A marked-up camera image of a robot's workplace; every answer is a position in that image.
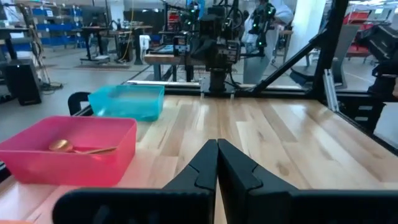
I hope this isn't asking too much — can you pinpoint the gold spoon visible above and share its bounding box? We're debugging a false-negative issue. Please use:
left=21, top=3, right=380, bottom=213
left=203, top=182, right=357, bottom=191
left=48, top=138, right=118, bottom=156

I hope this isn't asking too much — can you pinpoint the black clamp bracket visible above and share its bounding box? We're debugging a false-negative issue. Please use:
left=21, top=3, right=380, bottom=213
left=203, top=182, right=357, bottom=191
left=67, top=91, right=95, bottom=117

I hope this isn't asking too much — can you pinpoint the person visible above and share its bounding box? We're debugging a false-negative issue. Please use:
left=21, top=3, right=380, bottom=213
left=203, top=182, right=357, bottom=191
left=242, top=0, right=295, bottom=85

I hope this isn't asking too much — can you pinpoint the black standing desk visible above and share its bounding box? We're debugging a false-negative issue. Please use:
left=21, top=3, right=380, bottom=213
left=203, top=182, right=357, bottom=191
left=80, top=26, right=110, bottom=62

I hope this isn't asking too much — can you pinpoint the white box device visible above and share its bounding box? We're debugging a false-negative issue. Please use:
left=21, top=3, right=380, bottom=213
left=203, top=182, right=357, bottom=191
left=139, top=34, right=152, bottom=58

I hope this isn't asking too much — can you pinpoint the pink plastic bin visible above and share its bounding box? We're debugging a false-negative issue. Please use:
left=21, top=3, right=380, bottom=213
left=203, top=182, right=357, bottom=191
left=0, top=115, right=139, bottom=188

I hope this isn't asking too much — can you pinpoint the black diagonal frame strut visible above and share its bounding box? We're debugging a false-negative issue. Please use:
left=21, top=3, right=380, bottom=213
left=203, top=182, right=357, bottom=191
left=251, top=33, right=325, bottom=96

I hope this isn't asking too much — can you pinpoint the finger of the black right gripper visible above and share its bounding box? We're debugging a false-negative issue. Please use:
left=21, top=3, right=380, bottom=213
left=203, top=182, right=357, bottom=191
left=191, top=39, right=206, bottom=60
left=203, top=39, right=219, bottom=60

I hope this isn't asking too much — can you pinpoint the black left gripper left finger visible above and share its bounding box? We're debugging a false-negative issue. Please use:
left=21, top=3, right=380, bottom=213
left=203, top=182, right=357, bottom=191
left=52, top=139, right=218, bottom=224

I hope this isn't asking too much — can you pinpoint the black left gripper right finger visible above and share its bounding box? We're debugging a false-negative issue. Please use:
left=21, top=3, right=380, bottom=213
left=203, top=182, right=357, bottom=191
left=217, top=139, right=398, bottom=224

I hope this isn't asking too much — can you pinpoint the black computer tower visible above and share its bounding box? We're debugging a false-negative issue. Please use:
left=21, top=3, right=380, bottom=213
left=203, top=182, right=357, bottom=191
left=4, top=58, right=42, bottom=106

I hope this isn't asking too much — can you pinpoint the silver aluminium bracket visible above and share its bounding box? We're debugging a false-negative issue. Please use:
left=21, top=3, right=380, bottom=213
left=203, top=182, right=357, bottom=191
left=323, top=68, right=340, bottom=113

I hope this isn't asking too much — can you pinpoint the blue frame workbench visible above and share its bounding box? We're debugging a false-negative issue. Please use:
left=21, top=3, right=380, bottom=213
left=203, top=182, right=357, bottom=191
left=144, top=52, right=200, bottom=83

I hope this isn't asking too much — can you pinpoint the black frame upright post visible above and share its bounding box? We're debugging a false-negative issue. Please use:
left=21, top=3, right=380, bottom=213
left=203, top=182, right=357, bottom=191
left=310, top=0, right=350, bottom=101

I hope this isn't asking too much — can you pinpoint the blue storage shelving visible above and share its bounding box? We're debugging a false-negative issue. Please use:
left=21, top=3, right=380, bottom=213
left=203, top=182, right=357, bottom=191
left=30, top=5, right=88, bottom=48

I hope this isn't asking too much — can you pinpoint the bundle of floor cables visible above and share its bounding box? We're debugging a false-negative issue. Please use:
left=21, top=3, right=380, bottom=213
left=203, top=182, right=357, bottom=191
left=39, top=80, right=63, bottom=91

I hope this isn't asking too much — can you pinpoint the teal plastic bin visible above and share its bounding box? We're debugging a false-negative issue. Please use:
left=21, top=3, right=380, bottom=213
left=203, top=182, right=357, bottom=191
left=87, top=84, right=166, bottom=123

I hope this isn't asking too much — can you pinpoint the black floor mat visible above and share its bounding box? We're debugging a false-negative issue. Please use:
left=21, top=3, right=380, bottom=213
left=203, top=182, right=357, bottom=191
left=75, top=62, right=132, bottom=70

